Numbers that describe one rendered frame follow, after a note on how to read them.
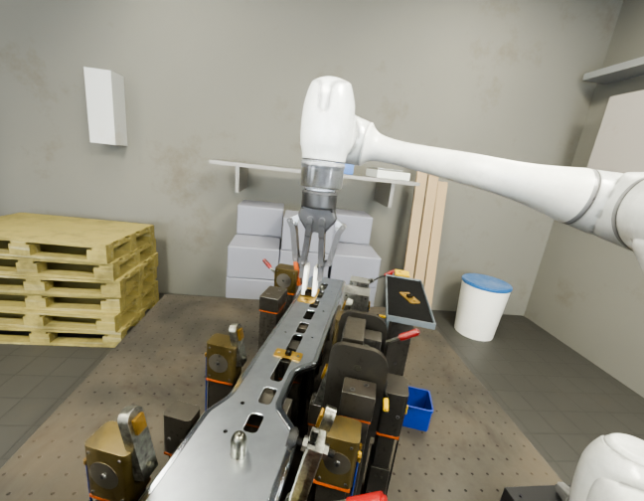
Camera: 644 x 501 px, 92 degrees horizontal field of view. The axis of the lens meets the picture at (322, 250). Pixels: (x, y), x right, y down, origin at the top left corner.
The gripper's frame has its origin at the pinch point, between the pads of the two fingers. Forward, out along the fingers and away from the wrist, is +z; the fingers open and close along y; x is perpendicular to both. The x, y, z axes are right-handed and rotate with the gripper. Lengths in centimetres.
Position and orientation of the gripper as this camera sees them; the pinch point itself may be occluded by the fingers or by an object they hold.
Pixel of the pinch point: (310, 279)
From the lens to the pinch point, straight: 71.7
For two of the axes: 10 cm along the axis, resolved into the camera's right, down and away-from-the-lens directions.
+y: -9.8, -1.5, 1.3
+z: -1.1, 9.6, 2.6
